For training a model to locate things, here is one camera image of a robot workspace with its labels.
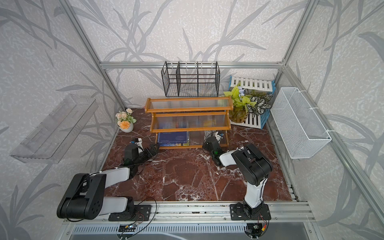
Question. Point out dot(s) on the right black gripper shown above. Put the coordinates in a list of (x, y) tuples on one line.
[(205, 146)]

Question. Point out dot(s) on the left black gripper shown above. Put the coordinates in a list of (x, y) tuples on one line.
[(154, 152)]

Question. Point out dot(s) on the orange wooden bookshelf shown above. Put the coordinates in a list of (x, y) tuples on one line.
[(196, 116)]

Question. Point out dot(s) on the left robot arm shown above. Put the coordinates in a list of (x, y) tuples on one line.
[(85, 197)]

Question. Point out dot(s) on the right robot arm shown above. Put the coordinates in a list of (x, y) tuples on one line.
[(255, 168)]

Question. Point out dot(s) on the flower pot with orange flowers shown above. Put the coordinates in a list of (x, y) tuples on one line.
[(125, 120)]

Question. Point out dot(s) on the green potted plant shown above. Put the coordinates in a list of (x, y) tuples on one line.
[(240, 101)]

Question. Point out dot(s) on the variegated dark leaf plant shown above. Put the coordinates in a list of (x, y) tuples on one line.
[(259, 103)]

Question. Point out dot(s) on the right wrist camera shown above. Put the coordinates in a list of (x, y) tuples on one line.
[(219, 136)]

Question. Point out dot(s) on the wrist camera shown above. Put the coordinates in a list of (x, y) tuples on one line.
[(219, 136), (137, 141)]

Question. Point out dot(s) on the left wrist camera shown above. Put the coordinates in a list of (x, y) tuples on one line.
[(137, 141)]

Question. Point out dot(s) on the black wire rack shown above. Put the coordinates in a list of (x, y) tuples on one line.
[(190, 80)]

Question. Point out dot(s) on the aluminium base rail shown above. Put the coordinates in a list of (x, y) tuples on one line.
[(219, 212)]

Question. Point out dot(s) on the clear acrylic wall shelf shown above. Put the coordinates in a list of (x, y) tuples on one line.
[(52, 138)]

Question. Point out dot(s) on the white mesh wall basket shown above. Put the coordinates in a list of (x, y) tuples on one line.
[(300, 127)]

